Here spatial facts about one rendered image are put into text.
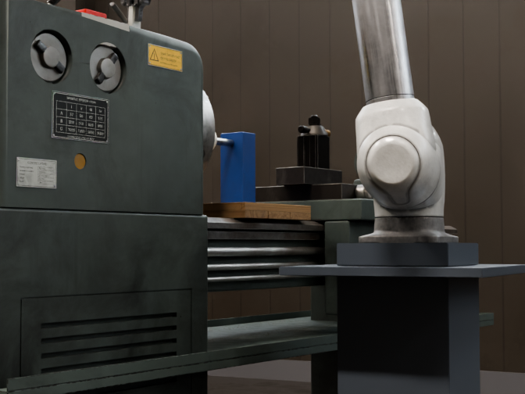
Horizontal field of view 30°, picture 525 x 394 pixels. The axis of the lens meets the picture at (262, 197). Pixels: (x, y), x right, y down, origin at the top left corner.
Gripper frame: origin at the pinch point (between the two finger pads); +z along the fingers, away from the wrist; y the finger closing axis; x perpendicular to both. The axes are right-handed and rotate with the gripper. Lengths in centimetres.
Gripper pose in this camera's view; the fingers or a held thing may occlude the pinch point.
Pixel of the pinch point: (134, 22)
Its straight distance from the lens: 242.2
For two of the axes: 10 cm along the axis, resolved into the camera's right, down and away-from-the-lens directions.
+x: -6.0, -0.3, -8.0
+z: -0.5, 10.0, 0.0
